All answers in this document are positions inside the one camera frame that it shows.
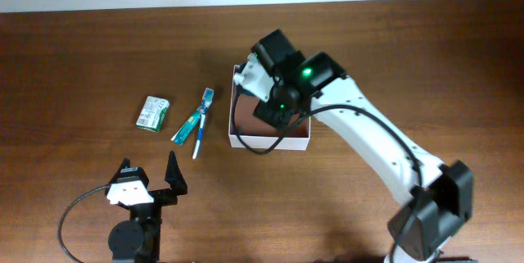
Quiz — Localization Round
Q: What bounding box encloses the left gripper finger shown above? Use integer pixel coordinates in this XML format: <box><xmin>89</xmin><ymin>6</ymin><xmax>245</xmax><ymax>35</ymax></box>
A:
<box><xmin>165</xmin><ymin>151</ymin><xmax>187</xmax><ymax>196</ymax></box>
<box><xmin>108</xmin><ymin>158</ymin><xmax>149</xmax><ymax>188</ymax></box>

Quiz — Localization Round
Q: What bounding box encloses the green toothpaste tube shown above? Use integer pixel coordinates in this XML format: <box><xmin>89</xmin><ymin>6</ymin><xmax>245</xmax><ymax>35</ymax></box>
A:
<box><xmin>171</xmin><ymin>107</ymin><xmax>204</xmax><ymax>145</ymax></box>

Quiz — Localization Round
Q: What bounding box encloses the blue white toothbrush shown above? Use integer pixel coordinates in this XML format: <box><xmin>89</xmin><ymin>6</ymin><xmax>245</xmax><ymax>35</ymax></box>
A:
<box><xmin>192</xmin><ymin>88</ymin><xmax>215</xmax><ymax>160</ymax></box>

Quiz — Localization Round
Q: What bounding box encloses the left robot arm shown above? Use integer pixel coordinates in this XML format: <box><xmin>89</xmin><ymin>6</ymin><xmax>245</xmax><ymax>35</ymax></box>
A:
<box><xmin>105</xmin><ymin>151</ymin><xmax>187</xmax><ymax>263</ymax></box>

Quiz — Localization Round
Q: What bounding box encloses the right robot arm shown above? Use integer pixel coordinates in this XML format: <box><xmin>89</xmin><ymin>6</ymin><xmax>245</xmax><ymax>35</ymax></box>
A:
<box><xmin>247</xmin><ymin>29</ymin><xmax>473</xmax><ymax>262</ymax></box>

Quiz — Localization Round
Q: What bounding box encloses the white cardboard box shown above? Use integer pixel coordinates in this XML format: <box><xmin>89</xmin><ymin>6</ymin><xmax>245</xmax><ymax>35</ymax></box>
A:
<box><xmin>228</xmin><ymin>65</ymin><xmax>312</xmax><ymax>151</ymax></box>

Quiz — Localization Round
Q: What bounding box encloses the green white soap packet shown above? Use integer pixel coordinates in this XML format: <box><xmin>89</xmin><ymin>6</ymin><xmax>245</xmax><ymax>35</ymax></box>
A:
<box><xmin>136</xmin><ymin>96</ymin><xmax>170</xmax><ymax>133</ymax></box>

